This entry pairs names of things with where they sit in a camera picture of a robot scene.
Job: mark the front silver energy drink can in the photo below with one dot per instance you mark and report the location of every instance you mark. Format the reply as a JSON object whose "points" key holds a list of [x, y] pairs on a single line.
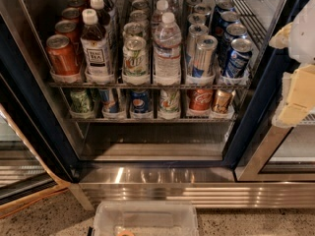
{"points": [[204, 56]]}

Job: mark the blue pepsi can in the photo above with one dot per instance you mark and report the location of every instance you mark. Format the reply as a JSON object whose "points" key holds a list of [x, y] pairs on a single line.
{"points": [[226, 18], [237, 58], [231, 32]]}

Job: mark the red coca-cola can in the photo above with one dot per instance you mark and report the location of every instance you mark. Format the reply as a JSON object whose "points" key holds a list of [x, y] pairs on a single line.
{"points": [[200, 99]]}

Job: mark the orange soda can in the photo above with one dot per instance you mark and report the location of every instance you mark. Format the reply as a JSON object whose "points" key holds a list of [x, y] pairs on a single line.
{"points": [[71, 14], [62, 55], [69, 29]]}

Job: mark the clear plastic bin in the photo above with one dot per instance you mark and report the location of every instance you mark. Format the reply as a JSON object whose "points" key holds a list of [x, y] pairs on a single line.
{"points": [[145, 218]]}

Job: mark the front orange soda can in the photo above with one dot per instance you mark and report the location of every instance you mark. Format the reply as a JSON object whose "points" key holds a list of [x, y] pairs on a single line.
{"points": [[62, 55]]}

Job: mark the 7up can shelf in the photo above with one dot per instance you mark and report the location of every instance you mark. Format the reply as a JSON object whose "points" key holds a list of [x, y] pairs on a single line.
{"points": [[135, 57], [169, 100]]}

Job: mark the top wire shelf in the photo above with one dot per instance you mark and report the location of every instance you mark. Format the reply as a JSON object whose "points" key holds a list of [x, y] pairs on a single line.
{"points": [[147, 86]]}

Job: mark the blue can lower shelf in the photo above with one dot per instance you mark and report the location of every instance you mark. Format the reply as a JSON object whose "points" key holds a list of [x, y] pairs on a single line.
{"points": [[109, 99]]}

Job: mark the front clear water bottle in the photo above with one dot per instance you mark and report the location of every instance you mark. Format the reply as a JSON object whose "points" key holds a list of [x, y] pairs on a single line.
{"points": [[167, 46]]}

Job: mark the gold brown can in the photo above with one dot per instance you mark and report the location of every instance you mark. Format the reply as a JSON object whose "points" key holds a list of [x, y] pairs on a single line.
{"points": [[221, 102]]}

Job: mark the pepsi can lower shelf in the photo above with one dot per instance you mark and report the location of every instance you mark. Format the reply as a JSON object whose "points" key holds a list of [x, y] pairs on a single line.
{"points": [[140, 99]]}

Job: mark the silver energy drink can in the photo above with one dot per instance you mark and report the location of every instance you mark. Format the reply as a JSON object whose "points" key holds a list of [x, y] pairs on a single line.
{"points": [[204, 56], [194, 32]]}

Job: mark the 7up can top shelf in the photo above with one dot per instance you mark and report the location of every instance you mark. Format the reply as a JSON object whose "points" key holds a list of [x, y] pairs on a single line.
{"points": [[135, 57]]}

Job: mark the front tea bottle white cap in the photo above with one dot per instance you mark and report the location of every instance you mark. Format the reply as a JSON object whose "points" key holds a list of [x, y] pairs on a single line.
{"points": [[95, 45]]}

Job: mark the glass fridge door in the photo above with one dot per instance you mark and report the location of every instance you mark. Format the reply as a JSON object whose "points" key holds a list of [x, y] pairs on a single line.
{"points": [[272, 153]]}

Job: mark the front blue pepsi can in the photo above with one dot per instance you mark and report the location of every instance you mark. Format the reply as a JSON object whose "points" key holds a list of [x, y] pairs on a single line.
{"points": [[237, 58]]}

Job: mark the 7up can lower shelf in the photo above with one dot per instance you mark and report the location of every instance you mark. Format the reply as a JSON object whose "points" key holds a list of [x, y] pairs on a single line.
{"points": [[169, 100]]}

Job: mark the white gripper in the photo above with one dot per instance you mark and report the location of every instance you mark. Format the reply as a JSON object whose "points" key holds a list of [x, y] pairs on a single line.
{"points": [[304, 38]]}

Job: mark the green can lower shelf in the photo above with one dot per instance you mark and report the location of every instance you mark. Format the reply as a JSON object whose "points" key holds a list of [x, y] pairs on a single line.
{"points": [[82, 103]]}

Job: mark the lower wire shelf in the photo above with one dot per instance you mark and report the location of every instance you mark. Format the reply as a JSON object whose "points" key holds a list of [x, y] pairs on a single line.
{"points": [[151, 119]]}

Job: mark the wire shelf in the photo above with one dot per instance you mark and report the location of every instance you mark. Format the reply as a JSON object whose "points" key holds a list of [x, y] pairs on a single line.
{"points": [[151, 119], [147, 86]]}

